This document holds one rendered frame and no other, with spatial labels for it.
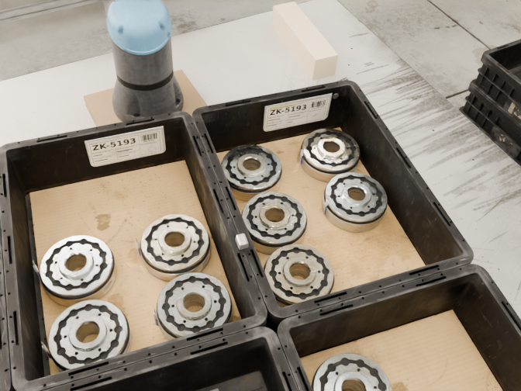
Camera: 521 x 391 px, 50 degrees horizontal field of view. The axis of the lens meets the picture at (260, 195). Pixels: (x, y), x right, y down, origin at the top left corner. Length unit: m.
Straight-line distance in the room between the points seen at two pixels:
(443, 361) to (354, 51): 0.89
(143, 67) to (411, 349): 0.70
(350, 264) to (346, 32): 0.83
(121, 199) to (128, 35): 0.32
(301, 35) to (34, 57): 1.56
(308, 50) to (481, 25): 1.86
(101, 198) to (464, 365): 0.60
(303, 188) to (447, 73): 1.84
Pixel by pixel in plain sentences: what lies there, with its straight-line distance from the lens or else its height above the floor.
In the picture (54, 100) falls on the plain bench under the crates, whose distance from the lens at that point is 1.34.
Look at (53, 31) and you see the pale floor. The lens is 2.84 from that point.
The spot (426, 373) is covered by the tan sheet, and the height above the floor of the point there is 0.83.
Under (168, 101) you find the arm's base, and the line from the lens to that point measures 1.18.
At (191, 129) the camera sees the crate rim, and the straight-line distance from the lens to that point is 0.89.
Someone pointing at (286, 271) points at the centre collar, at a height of 0.87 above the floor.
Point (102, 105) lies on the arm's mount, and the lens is 1.26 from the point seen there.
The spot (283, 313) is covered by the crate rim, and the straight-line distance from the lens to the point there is 0.70.
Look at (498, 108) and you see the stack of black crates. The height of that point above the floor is 0.48.
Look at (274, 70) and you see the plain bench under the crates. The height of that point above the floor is 0.70.
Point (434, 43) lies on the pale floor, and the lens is 2.89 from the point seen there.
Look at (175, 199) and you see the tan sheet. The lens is 0.93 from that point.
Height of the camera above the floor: 1.55
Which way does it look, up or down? 50 degrees down
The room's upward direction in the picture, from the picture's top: 5 degrees clockwise
